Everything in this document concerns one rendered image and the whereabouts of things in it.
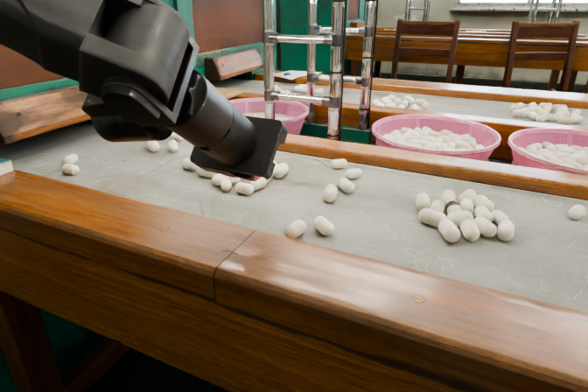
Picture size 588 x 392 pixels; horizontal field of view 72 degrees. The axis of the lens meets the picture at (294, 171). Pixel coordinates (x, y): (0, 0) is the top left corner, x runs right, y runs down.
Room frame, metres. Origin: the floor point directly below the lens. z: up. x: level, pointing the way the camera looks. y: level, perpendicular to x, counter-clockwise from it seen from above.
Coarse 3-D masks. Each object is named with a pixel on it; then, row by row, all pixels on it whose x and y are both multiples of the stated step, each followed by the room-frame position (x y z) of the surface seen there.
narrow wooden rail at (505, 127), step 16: (240, 96) 1.21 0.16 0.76; (256, 96) 1.20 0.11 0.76; (320, 112) 1.10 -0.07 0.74; (352, 112) 1.06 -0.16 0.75; (384, 112) 1.03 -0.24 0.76; (400, 112) 1.01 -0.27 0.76; (416, 112) 1.01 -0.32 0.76; (432, 112) 1.01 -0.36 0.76; (368, 128) 1.04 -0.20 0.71; (496, 128) 0.92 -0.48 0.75; (512, 128) 0.90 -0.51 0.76; (528, 128) 0.89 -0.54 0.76; (560, 128) 0.88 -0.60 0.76; (576, 128) 0.88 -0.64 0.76; (512, 160) 0.90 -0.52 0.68
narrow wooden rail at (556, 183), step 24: (288, 144) 0.78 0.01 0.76; (312, 144) 0.76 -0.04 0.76; (336, 144) 0.76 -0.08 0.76; (360, 144) 0.76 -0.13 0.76; (408, 168) 0.68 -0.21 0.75; (432, 168) 0.66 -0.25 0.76; (456, 168) 0.65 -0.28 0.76; (480, 168) 0.64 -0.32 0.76; (504, 168) 0.64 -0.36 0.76; (528, 168) 0.64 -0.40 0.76; (552, 192) 0.59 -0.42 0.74; (576, 192) 0.57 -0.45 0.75
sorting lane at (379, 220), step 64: (128, 192) 0.60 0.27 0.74; (192, 192) 0.60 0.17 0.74; (256, 192) 0.60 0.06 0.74; (320, 192) 0.60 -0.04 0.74; (384, 192) 0.60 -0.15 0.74; (512, 192) 0.60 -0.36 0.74; (384, 256) 0.42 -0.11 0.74; (448, 256) 0.42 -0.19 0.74; (512, 256) 0.42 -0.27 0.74; (576, 256) 0.42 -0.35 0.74
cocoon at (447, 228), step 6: (444, 222) 0.47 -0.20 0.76; (450, 222) 0.46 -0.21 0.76; (438, 228) 0.47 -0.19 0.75; (444, 228) 0.46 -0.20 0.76; (450, 228) 0.45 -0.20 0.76; (456, 228) 0.45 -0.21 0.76; (444, 234) 0.45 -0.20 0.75; (450, 234) 0.44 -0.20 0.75; (456, 234) 0.44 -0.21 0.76; (450, 240) 0.44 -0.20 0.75; (456, 240) 0.44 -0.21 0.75
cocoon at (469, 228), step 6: (462, 222) 0.47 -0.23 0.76; (468, 222) 0.47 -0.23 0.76; (474, 222) 0.47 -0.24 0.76; (462, 228) 0.46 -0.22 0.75; (468, 228) 0.45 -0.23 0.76; (474, 228) 0.45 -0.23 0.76; (468, 234) 0.45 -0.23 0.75; (474, 234) 0.44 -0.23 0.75; (468, 240) 0.45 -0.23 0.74; (474, 240) 0.45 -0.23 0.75
